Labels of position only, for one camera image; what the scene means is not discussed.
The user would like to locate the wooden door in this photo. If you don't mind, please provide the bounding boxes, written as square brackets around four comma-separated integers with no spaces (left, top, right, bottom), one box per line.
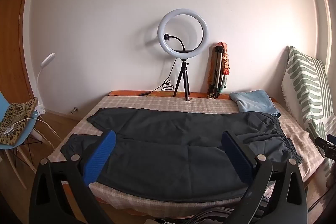
[0,0,36,109]

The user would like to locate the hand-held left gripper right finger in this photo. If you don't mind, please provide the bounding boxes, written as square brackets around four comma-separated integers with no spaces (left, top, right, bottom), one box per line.
[221,130,307,224]

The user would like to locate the black gooseneck phone holder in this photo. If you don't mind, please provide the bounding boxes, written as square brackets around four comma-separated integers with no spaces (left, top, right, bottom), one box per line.
[163,33,196,53]

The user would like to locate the light blue folded towel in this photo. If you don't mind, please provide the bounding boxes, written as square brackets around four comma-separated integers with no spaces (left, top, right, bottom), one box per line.
[230,90,281,117]

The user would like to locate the dark grey pants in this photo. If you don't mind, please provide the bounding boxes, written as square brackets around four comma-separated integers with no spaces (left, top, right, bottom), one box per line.
[60,107,305,199]

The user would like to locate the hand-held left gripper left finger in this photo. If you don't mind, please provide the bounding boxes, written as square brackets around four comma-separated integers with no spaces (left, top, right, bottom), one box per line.
[29,130,117,224]

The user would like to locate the light blue chair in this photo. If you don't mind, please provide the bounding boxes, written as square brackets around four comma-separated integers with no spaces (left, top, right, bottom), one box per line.
[0,90,45,182]

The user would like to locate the dark striped cloth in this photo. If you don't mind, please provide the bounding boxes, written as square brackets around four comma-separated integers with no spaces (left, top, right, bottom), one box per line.
[155,203,273,224]

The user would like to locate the beige plaid blanket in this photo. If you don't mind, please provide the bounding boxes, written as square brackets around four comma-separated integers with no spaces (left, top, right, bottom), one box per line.
[49,94,326,216]

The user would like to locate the black ring light cable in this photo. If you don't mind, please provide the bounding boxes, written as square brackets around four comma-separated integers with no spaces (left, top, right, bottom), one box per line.
[139,57,177,96]

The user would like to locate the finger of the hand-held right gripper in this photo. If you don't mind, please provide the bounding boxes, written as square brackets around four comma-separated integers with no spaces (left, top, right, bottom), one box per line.
[315,136,332,147]

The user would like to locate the leopard print cloth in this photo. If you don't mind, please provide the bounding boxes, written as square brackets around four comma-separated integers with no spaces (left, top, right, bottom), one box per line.
[0,97,39,146]

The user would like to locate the white cable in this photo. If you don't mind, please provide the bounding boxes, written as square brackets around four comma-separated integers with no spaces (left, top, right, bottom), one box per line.
[5,111,63,147]

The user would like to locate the white desk lamp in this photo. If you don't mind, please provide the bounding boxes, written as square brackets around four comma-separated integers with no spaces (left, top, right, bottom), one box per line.
[33,53,56,115]

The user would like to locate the folded silver tripod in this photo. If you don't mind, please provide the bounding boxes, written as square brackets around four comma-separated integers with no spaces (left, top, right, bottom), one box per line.
[207,46,226,99]

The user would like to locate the green striped white pillow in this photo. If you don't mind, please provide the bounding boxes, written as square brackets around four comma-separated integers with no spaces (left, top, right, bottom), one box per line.
[281,46,336,182]

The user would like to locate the white ring light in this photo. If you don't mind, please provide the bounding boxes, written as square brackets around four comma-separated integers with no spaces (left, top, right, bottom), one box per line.
[157,9,210,60]

